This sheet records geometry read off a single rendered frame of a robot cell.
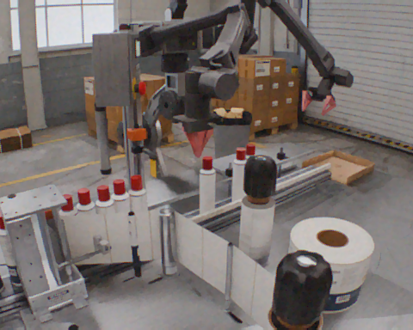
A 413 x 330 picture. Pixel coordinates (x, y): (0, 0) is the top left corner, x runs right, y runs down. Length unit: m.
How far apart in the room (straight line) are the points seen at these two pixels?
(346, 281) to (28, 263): 0.68
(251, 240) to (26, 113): 5.74
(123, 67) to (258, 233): 0.53
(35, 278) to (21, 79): 5.61
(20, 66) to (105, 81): 5.39
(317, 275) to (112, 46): 0.69
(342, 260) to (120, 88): 0.66
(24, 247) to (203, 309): 0.42
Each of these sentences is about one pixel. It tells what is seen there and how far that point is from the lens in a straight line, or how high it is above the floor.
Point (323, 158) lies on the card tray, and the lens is 1.91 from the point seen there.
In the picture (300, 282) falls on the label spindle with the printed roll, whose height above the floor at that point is 1.17.
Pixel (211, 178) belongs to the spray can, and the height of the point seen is 1.03.
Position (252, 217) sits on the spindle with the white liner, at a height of 1.04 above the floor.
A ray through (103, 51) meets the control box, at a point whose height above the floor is 1.43.
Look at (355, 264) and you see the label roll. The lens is 0.78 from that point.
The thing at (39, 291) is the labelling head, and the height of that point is 0.95.
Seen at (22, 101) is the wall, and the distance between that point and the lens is 6.33.
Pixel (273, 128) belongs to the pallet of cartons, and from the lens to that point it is 5.27.
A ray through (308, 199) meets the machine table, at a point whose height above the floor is 0.83.
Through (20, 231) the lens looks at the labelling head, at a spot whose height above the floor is 1.11.
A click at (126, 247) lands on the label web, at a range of 0.89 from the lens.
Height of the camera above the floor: 1.46
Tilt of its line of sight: 21 degrees down
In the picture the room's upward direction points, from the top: straight up
